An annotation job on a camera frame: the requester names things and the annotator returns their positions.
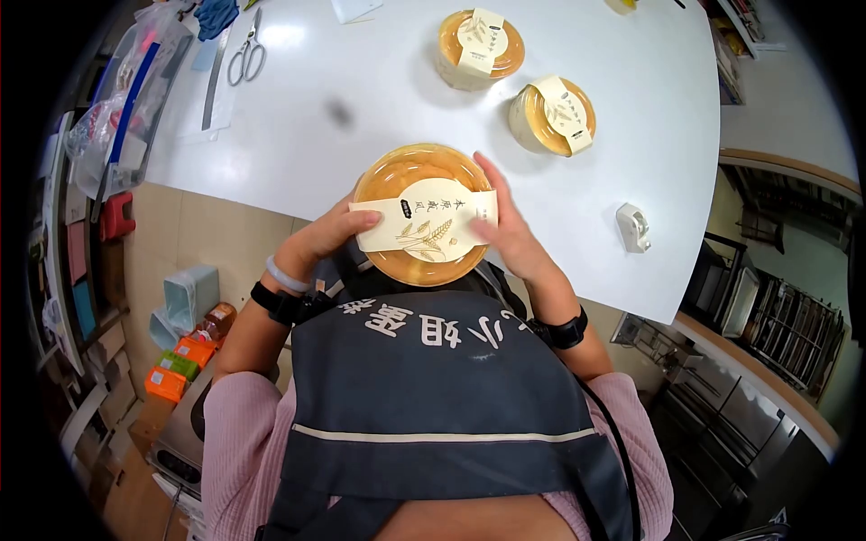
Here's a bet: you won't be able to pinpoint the black wrist band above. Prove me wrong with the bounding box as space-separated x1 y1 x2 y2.
250 280 320 327
530 306 589 351

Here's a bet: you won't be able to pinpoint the grey kitchen scale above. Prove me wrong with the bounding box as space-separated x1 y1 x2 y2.
148 362 219 503

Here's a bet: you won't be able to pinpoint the pile of clear plastic bags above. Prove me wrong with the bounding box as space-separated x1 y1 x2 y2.
65 3 196 202

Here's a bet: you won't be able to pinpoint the white paper sheet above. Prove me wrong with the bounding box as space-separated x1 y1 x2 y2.
331 0 384 25

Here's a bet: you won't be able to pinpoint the person's body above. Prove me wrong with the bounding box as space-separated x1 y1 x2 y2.
202 240 675 541

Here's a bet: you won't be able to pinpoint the person's left hand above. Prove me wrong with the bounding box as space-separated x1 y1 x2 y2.
274 196 384 280

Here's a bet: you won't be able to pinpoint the stainless steel cabinet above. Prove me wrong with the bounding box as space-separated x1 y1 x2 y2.
648 348 834 532

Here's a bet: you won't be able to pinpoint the person's right hand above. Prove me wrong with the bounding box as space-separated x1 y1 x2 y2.
470 152 562 285

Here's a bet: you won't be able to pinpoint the metal tray rack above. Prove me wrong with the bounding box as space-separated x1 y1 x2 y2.
679 232 848 408

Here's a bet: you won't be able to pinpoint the person's right index finger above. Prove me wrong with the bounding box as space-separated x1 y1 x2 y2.
473 152 516 212

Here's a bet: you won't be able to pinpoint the stack of cardboard boxes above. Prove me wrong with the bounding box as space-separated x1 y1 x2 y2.
71 375 178 541

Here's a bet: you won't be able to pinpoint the cake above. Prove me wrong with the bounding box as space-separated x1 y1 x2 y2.
436 7 526 92
508 74 598 158
352 142 499 288

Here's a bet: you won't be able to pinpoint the person's left thumb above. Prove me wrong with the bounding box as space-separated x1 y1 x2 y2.
336 210 384 233

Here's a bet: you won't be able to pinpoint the light blue plastic bin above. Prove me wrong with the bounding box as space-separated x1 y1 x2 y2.
148 264 221 350

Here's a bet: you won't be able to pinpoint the person's right thumb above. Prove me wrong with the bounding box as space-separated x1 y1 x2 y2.
470 217 503 246

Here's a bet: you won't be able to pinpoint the long metal ruler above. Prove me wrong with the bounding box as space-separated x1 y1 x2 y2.
200 26 235 132

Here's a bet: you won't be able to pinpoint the orange box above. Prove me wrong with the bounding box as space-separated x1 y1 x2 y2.
144 366 189 404
173 336 218 368

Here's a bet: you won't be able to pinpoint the full wall shelf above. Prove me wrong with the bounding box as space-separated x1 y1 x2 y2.
702 0 787 107

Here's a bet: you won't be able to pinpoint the green box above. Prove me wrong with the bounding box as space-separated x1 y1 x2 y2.
157 349 201 381

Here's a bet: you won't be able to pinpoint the cream paper label band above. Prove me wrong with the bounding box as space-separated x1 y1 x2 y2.
348 178 499 264

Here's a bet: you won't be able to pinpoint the white tape dispenser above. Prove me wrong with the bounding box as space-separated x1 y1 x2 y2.
615 202 652 255

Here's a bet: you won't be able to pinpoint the steel scissors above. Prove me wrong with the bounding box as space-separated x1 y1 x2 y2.
226 7 267 88

